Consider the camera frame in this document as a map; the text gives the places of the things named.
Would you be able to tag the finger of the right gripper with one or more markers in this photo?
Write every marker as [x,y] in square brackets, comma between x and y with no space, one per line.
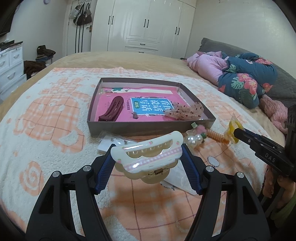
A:
[259,138]

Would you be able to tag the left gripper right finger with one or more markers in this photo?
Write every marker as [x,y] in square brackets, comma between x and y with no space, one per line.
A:
[243,219]

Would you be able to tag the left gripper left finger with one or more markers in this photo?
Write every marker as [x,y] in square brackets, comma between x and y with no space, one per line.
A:
[52,218]

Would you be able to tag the pink fluffy hair clip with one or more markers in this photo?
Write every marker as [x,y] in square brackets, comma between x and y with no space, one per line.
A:
[199,130]

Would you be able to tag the clear plastic bag with card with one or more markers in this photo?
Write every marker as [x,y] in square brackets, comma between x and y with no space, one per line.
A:
[177,178]

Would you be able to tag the earring card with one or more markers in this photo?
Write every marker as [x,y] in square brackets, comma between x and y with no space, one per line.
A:
[106,139]

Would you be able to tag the cream claw hair clip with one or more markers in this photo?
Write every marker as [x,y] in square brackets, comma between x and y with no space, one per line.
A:
[150,160]

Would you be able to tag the maroon hair clip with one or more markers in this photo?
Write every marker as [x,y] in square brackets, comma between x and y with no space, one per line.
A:
[113,111]

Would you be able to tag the pearl hair clip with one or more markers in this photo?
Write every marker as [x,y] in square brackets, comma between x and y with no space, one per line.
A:
[194,140]

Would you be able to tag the person's right hand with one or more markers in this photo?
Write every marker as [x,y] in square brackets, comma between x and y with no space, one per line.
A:
[273,182]

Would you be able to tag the grey headboard cushion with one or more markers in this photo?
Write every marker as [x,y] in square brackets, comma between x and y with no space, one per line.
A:
[284,88]

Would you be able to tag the floral blue quilt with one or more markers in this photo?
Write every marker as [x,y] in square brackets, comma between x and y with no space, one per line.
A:
[247,78]

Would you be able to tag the white and orange blanket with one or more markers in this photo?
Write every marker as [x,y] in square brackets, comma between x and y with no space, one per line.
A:
[46,130]

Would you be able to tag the pink quilt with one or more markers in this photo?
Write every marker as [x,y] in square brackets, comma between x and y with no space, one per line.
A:
[208,65]

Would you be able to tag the tan bed cover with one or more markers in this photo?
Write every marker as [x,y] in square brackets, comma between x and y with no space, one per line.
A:
[107,60]

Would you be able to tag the brown cardboard box tray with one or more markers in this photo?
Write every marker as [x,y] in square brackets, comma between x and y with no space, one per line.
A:
[144,128]

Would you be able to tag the white drawer cabinet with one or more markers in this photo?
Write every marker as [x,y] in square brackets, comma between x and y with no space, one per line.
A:
[12,70]

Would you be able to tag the pile of dark clothes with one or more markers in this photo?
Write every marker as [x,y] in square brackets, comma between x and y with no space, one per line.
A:
[43,56]

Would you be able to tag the white wardrobe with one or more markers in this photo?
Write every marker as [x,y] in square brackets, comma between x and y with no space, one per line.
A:
[156,27]

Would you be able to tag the white door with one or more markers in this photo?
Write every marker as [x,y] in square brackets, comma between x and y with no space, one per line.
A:
[77,39]

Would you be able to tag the handbags hanging on door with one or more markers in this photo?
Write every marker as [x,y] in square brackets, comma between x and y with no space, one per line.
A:
[81,14]

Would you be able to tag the black wall television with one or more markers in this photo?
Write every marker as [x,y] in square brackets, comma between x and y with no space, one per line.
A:
[6,22]

